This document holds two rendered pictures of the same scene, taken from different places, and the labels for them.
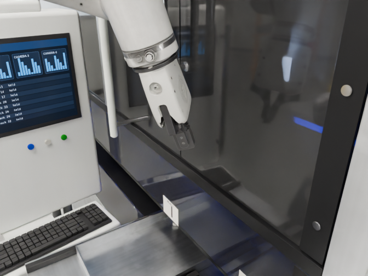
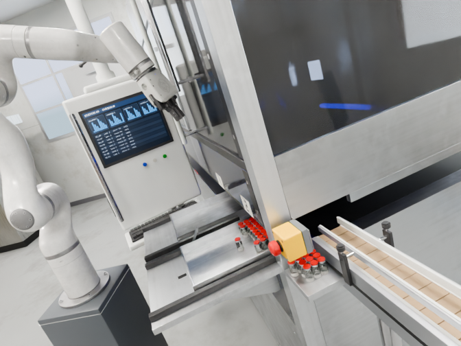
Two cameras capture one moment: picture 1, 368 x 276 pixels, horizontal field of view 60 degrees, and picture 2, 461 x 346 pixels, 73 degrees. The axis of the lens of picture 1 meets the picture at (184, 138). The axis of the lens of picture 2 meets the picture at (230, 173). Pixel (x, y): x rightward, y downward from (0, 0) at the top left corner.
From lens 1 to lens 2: 0.65 m
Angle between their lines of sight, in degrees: 21
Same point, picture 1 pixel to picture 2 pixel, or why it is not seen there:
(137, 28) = (125, 60)
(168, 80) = (147, 80)
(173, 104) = (154, 93)
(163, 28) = (138, 56)
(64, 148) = (167, 164)
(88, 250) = (178, 217)
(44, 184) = (158, 189)
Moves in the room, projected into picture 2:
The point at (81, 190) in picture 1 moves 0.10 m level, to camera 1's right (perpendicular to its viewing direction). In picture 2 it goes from (185, 193) to (200, 191)
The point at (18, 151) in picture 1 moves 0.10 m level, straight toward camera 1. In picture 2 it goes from (137, 168) to (136, 172)
